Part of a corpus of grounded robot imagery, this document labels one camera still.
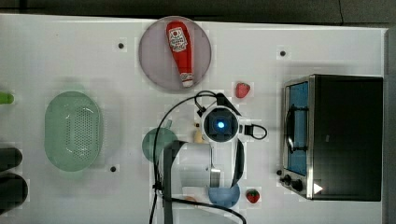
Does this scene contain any dark red strawberry toy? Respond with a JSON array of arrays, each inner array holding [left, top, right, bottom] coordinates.
[[246, 189, 261, 203]]

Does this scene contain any green perforated colander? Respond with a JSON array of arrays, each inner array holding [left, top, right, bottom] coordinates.
[[45, 91, 103, 172]]

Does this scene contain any light red strawberry toy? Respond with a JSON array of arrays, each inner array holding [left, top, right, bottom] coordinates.
[[235, 82, 250, 99]]

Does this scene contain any black cylinder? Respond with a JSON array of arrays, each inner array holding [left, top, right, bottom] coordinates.
[[0, 174, 28, 215], [0, 147, 22, 172]]

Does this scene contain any black cylinder lower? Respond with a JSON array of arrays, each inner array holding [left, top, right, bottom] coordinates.
[[0, 174, 28, 215]]

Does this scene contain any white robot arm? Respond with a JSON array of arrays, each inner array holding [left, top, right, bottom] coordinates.
[[158, 105, 245, 224]]

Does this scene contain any green metal bucket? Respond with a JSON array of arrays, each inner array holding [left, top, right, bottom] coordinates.
[[142, 119, 177, 162]]

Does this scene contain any yellow banana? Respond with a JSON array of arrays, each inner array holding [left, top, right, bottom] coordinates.
[[194, 123, 205, 144]]

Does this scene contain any orange slice toy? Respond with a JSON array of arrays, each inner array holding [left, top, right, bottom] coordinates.
[[184, 196, 197, 202]]

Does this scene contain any black toaster oven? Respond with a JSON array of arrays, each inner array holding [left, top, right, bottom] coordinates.
[[277, 74, 384, 202]]

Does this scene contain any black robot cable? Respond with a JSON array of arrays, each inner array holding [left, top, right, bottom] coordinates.
[[148, 90, 248, 224]]

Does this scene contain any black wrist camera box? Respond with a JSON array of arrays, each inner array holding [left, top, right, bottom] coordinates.
[[244, 124, 268, 140]]

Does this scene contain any grey round plate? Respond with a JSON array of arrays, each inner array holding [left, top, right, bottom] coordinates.
[[138, 16, 212, 91]]

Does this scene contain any black cylinder upper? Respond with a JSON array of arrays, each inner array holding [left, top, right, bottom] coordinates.
[[0, 147, 22, 172]]

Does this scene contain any green marker object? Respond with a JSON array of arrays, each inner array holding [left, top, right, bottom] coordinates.
[[0, 92, 15, 105]]

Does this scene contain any blue bowl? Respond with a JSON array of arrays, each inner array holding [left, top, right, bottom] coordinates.
[[208, 184, 240, 208]]

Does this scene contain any red ketchup bottle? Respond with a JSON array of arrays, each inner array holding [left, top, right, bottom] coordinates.
[[166, 21, 193, 88]]

